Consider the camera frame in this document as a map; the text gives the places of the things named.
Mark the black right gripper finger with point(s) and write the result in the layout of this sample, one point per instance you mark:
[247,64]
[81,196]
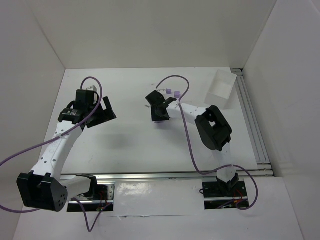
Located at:
[165,115]
[154,116]

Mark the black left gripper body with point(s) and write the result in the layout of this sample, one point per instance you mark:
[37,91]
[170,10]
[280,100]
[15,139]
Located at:
[100,115]

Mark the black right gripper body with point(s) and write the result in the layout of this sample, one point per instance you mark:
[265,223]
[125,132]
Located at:
[157,110]

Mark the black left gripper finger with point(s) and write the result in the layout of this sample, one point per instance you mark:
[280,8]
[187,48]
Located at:
[96,119]
[109,113]

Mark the white perforated metal bin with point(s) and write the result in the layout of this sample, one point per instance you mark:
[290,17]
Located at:
[220,89]

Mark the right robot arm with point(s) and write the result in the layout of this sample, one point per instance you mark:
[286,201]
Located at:
[214,131]

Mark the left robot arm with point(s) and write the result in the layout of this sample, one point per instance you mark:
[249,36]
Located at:
[41,188]

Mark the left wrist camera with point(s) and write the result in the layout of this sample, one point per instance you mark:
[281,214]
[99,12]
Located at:
[92,88]

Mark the aluminium rail front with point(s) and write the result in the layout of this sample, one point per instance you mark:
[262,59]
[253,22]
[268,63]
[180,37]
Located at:
[175,175]

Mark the aluminium rail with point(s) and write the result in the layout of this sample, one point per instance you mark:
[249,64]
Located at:
[260,152]
[175,175]

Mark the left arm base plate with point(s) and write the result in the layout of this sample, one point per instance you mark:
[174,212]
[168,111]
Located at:
[103,197]

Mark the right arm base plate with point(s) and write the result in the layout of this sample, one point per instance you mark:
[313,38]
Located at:
[217,198]

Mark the aluminium rail right side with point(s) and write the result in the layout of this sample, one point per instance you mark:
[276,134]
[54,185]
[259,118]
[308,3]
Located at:
[260,152]

